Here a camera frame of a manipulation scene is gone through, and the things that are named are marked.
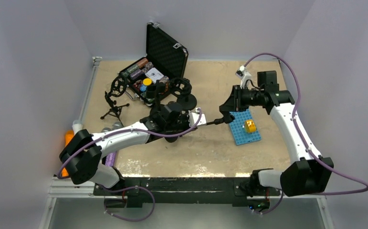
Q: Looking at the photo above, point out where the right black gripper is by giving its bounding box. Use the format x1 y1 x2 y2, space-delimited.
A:
220 85 263 112

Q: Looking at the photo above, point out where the black shock mount round stand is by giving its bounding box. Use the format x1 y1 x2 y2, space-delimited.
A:
169 78 197 110

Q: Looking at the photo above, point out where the black round base clip stand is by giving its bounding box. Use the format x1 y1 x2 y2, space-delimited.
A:
145 80 169 114

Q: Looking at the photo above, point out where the black tripod shock mount stand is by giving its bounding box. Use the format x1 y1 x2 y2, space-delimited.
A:
100 75 130 122

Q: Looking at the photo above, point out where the purple glitter microphone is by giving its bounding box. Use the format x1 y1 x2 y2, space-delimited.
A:
105 152 117 167

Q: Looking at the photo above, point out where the white microphone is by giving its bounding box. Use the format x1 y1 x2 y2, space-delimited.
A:
72 120 83 135

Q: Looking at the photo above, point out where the orange microphone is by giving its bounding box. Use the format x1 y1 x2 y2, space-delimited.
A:
61 130 74 177

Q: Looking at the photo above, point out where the black microphone silver grille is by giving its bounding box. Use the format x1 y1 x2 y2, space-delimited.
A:
101 121 124 133

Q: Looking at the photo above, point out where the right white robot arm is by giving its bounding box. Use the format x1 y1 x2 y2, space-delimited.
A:
219 66 334 197

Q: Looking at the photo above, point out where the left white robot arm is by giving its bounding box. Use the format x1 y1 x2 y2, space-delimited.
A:
59 102 202 195

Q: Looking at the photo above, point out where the orange lego brick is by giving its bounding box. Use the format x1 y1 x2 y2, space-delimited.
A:
244 119 257 133

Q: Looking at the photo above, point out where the blue lego baseplate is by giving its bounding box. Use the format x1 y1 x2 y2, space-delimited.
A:
229 109 262 146

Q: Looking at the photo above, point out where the yellow round chip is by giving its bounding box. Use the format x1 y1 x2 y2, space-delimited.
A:
142 78 152 86

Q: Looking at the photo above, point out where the white card deck box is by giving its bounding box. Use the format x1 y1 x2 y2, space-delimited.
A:
145 67 164 83

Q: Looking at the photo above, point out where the black poker chip case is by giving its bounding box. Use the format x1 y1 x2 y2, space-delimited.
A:
118 22 189 106

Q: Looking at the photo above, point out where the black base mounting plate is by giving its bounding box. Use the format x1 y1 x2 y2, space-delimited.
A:
94 177 280 208

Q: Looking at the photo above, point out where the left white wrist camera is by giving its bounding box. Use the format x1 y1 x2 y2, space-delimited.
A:
189 107 207 127

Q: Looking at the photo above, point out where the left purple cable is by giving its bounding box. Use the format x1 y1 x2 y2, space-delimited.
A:
56 108 203 222

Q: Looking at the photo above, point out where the purple cable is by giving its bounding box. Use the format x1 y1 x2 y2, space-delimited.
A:
56 108 203 222
243 52 368 216

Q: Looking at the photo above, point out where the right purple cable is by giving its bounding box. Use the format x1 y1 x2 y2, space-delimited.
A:
243 52 368 216

